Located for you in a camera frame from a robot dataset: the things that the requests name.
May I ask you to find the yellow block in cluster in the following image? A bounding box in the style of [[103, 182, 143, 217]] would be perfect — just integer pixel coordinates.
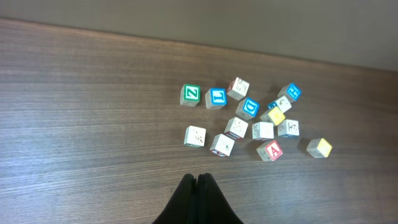
[[260, 106, 285, 126]]

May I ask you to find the white block blue bottom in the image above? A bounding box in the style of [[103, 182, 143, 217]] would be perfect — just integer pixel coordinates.
[[277, 119, 300, 138]]

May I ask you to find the blue D letter block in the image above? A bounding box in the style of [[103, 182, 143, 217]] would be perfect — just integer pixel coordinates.
[[236, 97, 260, 120]]

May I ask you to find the red A letter block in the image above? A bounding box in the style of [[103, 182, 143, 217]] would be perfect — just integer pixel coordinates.
[[256, 140, 283, 162]]

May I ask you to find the lone yellow block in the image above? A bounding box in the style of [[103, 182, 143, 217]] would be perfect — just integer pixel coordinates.
[[306, 138, 333, 158]]

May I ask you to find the white block blue side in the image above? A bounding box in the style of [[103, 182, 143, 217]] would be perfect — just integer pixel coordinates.
[[267, 96, 292, 113]]

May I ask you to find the white picture block top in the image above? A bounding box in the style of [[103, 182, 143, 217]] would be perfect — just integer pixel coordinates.
[[226, 77, 249, 101]]

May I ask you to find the white block green side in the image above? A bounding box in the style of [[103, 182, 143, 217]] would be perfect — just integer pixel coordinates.
[[183, 126, 206, 147]]

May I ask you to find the blue L letter block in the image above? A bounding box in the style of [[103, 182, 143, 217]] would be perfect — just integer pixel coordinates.
[[205, 88, 228, 109]]

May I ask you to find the green Z letter block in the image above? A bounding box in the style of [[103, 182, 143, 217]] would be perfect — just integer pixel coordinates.
[[180, 84, 201, 106]]

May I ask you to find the white block red side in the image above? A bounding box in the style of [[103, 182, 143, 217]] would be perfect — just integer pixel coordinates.
[[224, 117, 248, 140]]

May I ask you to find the blue block far right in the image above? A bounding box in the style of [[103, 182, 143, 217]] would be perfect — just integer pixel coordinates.
[[277, 83, 302, 103]]

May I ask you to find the small white centre block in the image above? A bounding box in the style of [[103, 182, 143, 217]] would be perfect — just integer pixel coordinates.
[[252, 121, 274, 141]]

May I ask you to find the white block red V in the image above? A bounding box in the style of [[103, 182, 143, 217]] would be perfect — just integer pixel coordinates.
[[210, 134, 235, 157]]

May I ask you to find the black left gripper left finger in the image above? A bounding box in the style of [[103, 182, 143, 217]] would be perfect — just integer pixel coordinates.
[[153, 174, 197, 224]]

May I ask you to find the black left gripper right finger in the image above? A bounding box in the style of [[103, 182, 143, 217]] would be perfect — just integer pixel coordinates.
[[197, 173, 243, 224]]

